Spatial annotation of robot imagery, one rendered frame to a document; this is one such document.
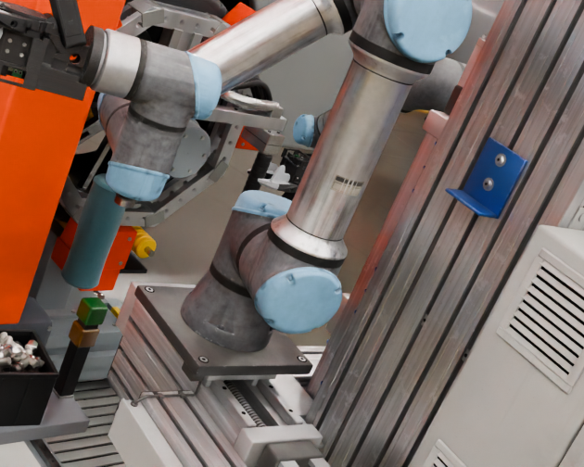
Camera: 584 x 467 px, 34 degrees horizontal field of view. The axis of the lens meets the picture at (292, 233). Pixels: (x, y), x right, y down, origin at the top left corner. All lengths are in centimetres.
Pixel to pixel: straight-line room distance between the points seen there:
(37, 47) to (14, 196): 68
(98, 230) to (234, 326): 75
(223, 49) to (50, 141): 53
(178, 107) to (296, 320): 35
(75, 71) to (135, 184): 16
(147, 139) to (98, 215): 97
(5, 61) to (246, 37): 34
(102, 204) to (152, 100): 98
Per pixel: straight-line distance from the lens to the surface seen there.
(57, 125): 173
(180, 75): 115
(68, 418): 185
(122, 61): 113
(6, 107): 167
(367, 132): 124
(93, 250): 217
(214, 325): 147
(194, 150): 214
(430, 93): 201
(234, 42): 130
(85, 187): 237
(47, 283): 254
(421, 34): 120
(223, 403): 145
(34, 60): 112
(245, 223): 142
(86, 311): 179
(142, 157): 118
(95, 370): 263
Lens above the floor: 151
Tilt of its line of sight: 20 degrees down
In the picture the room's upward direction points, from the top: 23 degrees clockwise
